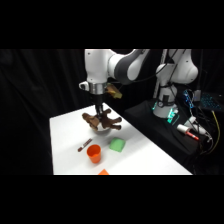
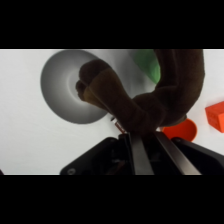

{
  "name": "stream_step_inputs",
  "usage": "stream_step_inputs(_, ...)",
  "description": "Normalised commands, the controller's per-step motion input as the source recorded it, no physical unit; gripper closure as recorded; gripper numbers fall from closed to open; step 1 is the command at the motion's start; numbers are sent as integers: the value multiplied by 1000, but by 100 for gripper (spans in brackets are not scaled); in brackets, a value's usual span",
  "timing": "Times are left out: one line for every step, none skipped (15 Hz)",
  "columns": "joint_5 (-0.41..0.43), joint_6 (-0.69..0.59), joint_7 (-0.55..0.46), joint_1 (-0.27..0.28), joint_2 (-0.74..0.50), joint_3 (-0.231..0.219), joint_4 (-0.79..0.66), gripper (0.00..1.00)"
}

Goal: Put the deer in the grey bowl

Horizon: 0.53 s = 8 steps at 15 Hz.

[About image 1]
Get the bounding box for brown plush deer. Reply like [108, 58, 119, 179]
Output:
[81, 108, 123, 132]

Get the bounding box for green square block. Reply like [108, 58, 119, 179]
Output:
[109, 136, 127, 154]

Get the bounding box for black curtain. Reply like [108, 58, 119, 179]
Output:
[0, 49, 224, 176]

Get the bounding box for yellow cable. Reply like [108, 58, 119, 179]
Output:
[210, 109, 222, 155]

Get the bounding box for blue cable bundle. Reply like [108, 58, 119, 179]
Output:
[182, 88, 196, 110]

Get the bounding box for keyboard with blue glow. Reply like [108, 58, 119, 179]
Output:
[199, 92, 224, 113]

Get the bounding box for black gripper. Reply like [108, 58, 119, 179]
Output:
[94, 93, 105, 118]

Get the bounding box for yellowish wrist camera box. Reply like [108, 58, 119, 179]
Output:
[105, 82, 123, 100]

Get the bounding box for orange plastic cup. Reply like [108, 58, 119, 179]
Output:
[86, 144, 102, 165]

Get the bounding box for black robot stand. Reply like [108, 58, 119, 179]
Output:
[122, 97, 203, 165]

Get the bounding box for red and white marker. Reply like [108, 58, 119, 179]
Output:
[77, 137, 93, 153]

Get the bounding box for grey bowl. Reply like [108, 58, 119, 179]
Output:
[92, 124, 113, 136]

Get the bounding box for small box with green light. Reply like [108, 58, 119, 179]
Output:
[166, 108, 180, 125]

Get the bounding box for orange flat piece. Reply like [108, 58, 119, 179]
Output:
[97, 168, 111, 176]

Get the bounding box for white plug adapter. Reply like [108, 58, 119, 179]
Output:
[187, 115, 213, 138]

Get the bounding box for white cylinder with red tip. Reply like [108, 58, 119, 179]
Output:
[176, 123, 201, 142]

